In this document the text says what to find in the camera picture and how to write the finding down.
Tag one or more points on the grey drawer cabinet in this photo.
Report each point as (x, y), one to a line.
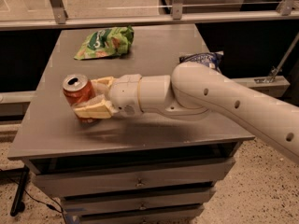
(52, 141)

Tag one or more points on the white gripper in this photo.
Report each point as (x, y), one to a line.
(125, 93)

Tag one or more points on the black stand leg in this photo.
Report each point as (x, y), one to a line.
(18, 205)

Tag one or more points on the green rice chip bag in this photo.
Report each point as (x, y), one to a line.
(109, 42)

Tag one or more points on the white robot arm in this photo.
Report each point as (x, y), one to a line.
(189, 93)

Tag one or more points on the top grey drawer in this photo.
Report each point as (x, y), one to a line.
(139, 177)

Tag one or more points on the bottom grey drawer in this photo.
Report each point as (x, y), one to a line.
(146, 216)

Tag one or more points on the blue Kettle chip bag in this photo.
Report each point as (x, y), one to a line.
(209, 59)

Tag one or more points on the red coke can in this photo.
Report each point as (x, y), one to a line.
(77, 89)

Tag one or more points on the middle grey drawer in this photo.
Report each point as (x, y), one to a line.
(138, 200)

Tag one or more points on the grey drawer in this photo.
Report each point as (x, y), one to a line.
(146, 216)
(138, 200)
(139, 177)

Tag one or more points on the metal glass railing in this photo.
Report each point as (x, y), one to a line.
(75, 14)

